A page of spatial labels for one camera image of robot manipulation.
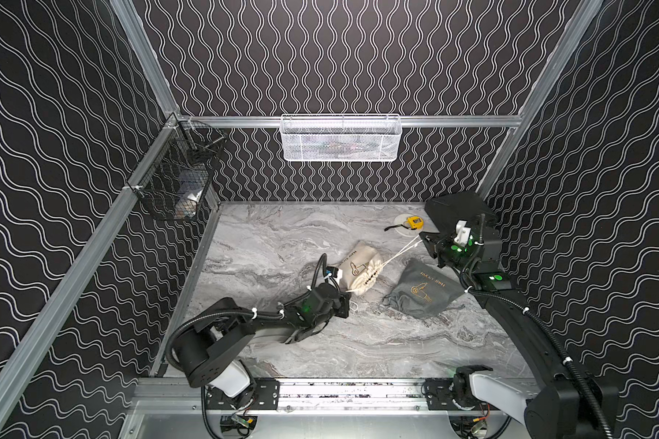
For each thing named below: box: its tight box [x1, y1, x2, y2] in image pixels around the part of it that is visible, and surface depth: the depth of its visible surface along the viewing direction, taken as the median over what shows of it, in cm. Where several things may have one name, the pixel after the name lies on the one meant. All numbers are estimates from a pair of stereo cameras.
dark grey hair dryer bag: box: [382, 257, 466, 320], surface depth 89 cm
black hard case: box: [424, 192, 499, 240], surface depth 116 cm
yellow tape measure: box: [407, 215, 423, 230], surface depth 114 cm
